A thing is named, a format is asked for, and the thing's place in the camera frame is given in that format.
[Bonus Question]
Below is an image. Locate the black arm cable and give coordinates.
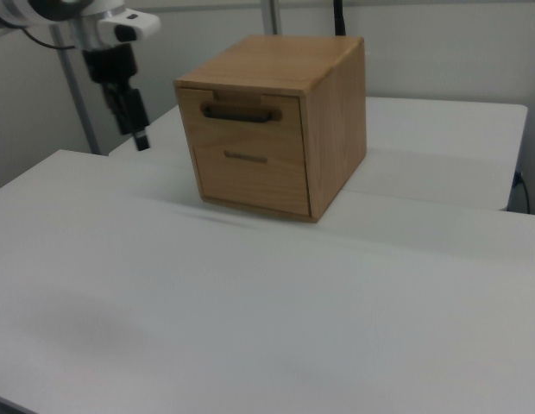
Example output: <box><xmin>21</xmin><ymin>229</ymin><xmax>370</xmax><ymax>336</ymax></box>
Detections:
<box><xmin>0</xmin><ymin>16</ymin><xmax>75</xmax><ymax>51</ymax></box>

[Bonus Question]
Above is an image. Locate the wooden drawer with slot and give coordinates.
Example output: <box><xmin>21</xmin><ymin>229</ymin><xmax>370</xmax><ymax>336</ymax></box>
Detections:
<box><xmin>192</xmin><ymin>144</ymin><xmax>312</xmax><ymax>216</ymax></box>

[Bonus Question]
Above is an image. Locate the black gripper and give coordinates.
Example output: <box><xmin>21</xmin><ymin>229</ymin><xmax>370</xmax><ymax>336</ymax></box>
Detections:
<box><xmin>81</xmin><ymin>44</ymin><xmax>151</xmax><ymax>153</ymax></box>

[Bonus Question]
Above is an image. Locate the black camera pole with base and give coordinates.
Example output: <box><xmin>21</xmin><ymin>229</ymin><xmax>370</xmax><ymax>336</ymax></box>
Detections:
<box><xmin>332</xmin><ymin>0</ymin><xmax>348</xmax><ymax>36</ymax></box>

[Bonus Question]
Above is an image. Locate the silver metal frame post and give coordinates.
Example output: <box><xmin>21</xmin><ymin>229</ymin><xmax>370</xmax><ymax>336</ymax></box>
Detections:
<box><xmin>258</xmin><ymin>0</ymin><xmax>280</xmax><ymax>36</ymax></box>
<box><xmin>50</xmin><ymin>23</ymin><xmax>101</xmax><ymax>156</ymax></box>

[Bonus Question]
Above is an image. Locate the wooden drawer with black handle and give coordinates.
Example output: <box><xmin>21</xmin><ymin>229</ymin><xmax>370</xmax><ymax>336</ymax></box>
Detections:
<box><xmin>176</xmin><ymin>85</ymin><xmax>305</xmax><ymax>153</ymax></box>

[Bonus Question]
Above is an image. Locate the wooden drawer cabinet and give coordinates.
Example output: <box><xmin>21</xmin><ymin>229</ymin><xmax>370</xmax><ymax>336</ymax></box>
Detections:
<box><xmin>173</xmin><ymin>34</ymin><xmax>368</xmax><ymax>224</ymax></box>

